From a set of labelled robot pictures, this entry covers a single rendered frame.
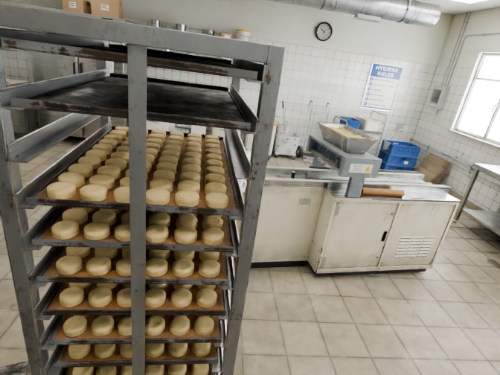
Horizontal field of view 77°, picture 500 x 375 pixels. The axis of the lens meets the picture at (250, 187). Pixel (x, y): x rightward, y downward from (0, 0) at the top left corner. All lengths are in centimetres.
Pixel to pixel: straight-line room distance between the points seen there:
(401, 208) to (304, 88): 406
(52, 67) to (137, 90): 549
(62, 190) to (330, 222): 230
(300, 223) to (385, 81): 477
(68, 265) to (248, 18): 592
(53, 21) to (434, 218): 319
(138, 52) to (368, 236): 270
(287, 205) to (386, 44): 494
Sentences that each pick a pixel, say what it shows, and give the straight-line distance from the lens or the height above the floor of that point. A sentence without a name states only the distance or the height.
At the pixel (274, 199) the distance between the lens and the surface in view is 266.
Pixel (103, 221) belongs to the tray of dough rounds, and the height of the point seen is 142.
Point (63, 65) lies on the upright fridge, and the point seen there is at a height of 127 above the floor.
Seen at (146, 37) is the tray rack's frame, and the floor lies 180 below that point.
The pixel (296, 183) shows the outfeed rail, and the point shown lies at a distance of 268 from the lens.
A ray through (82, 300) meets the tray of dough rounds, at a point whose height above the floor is 123.
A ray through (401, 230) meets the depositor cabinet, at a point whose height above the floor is 53.
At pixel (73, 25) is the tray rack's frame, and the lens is 60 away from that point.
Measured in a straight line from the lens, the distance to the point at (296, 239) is 295.
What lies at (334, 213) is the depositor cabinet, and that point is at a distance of 272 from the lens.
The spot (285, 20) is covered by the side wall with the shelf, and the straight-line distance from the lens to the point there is 650.
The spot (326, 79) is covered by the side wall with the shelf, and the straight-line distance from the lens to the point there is 670.
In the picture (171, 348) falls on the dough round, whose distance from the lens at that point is 96.
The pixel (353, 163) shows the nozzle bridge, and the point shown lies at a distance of 259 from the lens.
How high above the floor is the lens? 180
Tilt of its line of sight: 22 degrees down
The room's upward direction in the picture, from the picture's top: 8 degrees clockwise
